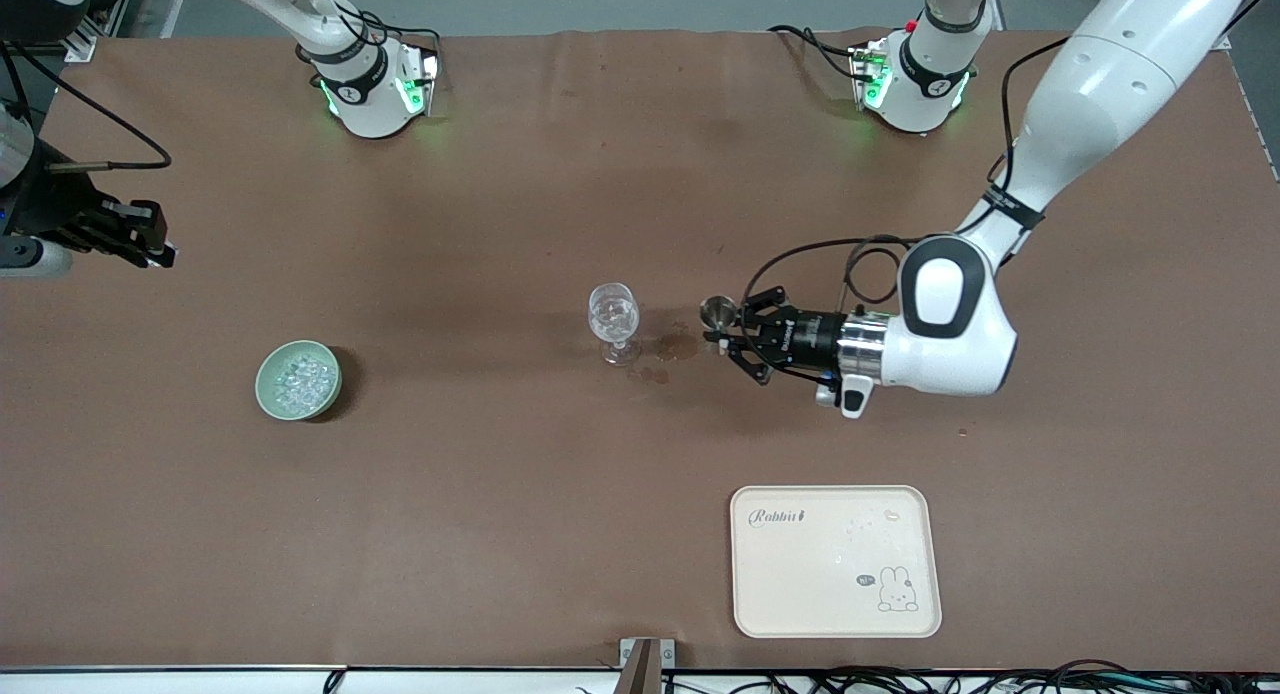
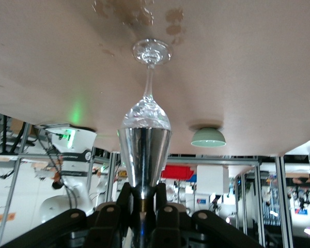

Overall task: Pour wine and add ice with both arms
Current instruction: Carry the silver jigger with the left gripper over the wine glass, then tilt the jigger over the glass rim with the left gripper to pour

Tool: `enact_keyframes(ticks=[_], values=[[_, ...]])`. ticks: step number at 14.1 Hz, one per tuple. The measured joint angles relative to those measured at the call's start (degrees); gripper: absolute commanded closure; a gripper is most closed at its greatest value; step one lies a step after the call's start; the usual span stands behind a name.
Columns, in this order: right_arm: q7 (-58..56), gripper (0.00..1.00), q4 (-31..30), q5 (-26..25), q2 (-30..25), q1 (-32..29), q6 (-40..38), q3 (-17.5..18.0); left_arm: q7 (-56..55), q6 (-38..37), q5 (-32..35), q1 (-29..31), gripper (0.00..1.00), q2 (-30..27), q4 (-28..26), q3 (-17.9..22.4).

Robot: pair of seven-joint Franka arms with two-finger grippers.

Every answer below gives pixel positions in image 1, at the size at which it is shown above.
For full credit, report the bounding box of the green ceramic bowl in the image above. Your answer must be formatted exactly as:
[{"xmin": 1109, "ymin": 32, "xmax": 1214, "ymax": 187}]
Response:
[{"xmin": 255, "ymin": 340, "xmax": 344, "ymax": 422}]

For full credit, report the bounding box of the black right base cable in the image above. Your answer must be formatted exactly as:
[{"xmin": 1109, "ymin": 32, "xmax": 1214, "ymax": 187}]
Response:
[{"xmin": 298, "ymin": 0, "xmax": 444, "ymax": 87}]

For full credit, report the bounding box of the clear stemmed wine glass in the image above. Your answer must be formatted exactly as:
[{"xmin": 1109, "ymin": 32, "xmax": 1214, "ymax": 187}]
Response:
[{"xmin": 587, "ymin": 283, "xmax": 642, "ymax": 367}]

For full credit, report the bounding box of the cream rabbit print tray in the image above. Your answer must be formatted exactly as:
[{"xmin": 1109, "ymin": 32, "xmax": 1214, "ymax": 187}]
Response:
[{"xmin": 729, "ymin": 485, "xmax": 944, "ymax": 640}]

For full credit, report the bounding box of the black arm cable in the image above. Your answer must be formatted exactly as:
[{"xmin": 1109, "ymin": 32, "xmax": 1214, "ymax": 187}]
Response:
[
  {"xmin": 743, "ymin": 36, "xmax": 1073, "ymax": 377},
  {"xmin": 0, "ymin": 40, "xmax": 173, "ymax": 175}
]

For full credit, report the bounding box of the aluminium frame profile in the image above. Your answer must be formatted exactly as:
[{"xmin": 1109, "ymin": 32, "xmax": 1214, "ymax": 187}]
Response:
[
  {"xmin": 1205, "ymin": 0, "xmax": 1263, "ymax": 54},
  {"xmin": 60, "ymin": 0, "xmax": 138, "ymax": 65}
]

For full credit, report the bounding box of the black cable bundle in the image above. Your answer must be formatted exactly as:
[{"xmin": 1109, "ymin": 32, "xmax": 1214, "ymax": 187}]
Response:
[{"xmin": 575, "ymin": 659, "xmax": 1280, "ymax": 694}]

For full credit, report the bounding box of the grey metal table bracket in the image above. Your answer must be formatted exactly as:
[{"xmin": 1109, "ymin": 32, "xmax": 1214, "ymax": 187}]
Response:
[{"xmin": 617, "ymin": 636, "xmax": 678, "ymax": 694}]

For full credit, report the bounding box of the black left base cable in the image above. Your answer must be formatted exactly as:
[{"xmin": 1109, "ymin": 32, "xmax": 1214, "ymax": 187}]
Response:
[{"xmin": 767, "ymin": 23, "xmax": 883, "ymax": 87}]

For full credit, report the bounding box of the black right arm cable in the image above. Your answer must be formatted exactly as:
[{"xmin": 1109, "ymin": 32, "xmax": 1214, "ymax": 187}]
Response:
[{"xmin": 0, "ymin": 40, "xmax": 173, "ymax": 175}]

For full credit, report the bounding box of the brown table mat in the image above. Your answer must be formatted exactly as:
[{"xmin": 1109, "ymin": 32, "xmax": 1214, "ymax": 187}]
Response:
[{"xmin": 0, "ymin": 28, "xmax": 1280, "ymax": 673}]

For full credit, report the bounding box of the black base cable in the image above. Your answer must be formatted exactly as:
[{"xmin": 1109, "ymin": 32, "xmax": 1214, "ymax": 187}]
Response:
[
  {"xmin": 767, "ymin": 23, "xmax": 883, "ymax": 87},
  {"xmin": 298, "ymin": 0, "xmax": 444, "ymax": 87}
]

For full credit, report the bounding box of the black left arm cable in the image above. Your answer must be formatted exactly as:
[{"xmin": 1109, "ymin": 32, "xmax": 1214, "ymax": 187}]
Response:
[{"xmin": 743, "ymin": 36, "xmax": 1073, "ymax": 377}]

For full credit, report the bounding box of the clear ice cubes pile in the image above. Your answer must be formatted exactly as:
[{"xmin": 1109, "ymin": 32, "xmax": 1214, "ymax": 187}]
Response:
[{"xmin": 274, "ymin": 354, "xmax": 337, "ymax": 414}]

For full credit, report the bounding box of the steel double jigger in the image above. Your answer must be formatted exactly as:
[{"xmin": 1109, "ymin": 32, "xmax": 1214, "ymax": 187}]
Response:
[{"xmin": 697, "ymin": 295, "xmax": 742, "ymax": 356}]

